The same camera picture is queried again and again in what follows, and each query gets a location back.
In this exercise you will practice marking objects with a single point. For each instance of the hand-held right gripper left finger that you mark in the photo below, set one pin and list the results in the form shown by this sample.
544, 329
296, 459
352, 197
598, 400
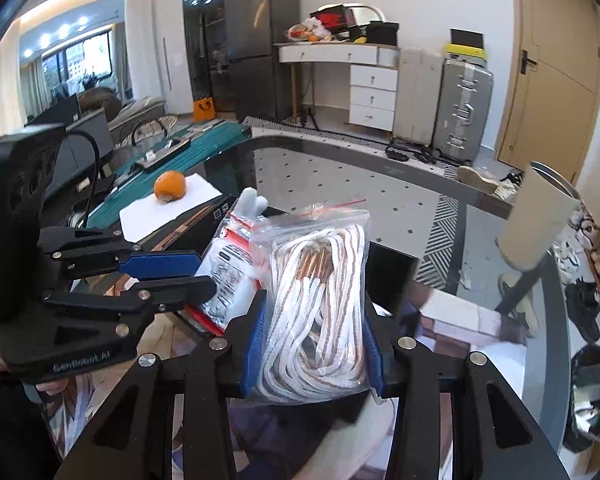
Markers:
254, 355

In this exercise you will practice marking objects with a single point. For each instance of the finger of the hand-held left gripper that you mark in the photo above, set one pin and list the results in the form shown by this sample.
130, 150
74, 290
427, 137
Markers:
165, 264
180, 292

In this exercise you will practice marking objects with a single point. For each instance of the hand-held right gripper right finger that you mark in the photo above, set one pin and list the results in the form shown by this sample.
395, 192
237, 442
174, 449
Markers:
374, 360

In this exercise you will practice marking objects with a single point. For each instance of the white gloves packet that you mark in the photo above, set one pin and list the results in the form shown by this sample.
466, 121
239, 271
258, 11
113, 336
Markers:
230, 265

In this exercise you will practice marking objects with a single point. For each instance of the black organizer box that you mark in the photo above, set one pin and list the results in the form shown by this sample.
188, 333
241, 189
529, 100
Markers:
395, 280

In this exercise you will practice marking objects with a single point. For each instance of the person's left hand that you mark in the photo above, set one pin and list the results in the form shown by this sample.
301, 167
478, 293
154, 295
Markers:
50, 389

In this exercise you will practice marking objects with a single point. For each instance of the white paper towel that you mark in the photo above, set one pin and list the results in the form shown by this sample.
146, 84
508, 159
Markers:
145, 217

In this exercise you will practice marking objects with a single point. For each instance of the orange fruit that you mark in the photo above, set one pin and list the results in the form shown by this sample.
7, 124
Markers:
170, 186

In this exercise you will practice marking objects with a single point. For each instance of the dark monitor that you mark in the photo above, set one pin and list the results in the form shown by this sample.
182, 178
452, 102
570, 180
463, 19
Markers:
87, 145

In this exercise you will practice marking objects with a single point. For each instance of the pale pink flat box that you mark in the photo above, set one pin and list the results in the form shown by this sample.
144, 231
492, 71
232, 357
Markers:
460, 317

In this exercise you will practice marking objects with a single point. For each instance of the teal suitcase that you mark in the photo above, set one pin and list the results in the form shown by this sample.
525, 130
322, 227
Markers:
215, 137

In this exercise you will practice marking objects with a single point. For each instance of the grey sofa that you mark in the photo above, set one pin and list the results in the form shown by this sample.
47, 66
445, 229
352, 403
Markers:
135, 107

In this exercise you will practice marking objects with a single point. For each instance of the printed cloth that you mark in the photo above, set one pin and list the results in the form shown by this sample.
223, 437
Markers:
80, 400

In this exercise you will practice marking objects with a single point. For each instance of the orange paper bag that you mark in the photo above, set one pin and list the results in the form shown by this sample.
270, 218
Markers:
203, 110

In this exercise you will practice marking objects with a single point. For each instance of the black tripod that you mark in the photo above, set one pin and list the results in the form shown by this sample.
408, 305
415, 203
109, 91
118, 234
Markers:
309, 117

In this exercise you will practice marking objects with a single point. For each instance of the beige cylindrical bin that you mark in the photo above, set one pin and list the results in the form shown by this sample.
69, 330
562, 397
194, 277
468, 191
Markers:
535, 220

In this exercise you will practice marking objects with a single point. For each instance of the black shoes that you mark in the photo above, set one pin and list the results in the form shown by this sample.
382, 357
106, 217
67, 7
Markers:
582, 310

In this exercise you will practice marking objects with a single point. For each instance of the white sneakers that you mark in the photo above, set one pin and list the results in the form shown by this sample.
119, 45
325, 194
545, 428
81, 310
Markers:
567, 260

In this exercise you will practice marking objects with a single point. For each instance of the black trash bag bin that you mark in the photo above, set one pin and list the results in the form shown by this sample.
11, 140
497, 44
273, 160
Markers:
592, 400

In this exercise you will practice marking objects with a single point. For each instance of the tall dark glass cabinet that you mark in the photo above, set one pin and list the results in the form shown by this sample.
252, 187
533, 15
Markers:
202, 35

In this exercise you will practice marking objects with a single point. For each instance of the dark grey fridge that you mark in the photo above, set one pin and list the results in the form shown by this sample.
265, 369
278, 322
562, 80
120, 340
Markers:
262, 50

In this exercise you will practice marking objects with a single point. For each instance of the white desk with drawers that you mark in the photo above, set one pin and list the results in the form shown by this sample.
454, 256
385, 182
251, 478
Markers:
372, 95

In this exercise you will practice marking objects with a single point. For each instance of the silver suitcase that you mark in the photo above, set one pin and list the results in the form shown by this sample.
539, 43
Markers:
462, 110

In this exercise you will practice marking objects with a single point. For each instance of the beige suitcase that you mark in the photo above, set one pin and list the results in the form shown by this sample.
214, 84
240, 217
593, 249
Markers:
417, 95

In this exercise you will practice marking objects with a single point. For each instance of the plastic bag with food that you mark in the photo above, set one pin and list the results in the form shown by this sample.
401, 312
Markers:
307, 30

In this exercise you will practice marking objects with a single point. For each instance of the red and black shoe box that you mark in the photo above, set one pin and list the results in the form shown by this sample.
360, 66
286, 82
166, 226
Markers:
332, 16

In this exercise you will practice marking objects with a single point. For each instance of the yellow box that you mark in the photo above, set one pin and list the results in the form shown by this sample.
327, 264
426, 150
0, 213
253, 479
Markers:
465, 53

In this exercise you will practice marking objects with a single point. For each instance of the oval mirror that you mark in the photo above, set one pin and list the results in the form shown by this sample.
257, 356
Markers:
367, 10

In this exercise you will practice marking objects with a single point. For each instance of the black flat panel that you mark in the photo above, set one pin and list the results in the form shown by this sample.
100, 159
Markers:
466, 39

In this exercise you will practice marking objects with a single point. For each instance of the beige wooden door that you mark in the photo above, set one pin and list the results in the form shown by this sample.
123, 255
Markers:
555, 60

